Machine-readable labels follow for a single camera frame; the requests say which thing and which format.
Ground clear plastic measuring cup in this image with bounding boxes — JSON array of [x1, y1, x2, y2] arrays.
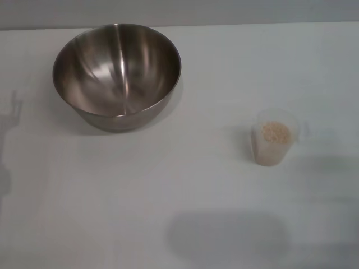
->
[[250, 108, 310, 168]]

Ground stainless steel bowl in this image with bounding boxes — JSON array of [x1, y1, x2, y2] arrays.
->
[[52, 23, 181, 133]]

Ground white rice grains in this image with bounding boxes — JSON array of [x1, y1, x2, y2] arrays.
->
[[256, 120, 292, 166]]

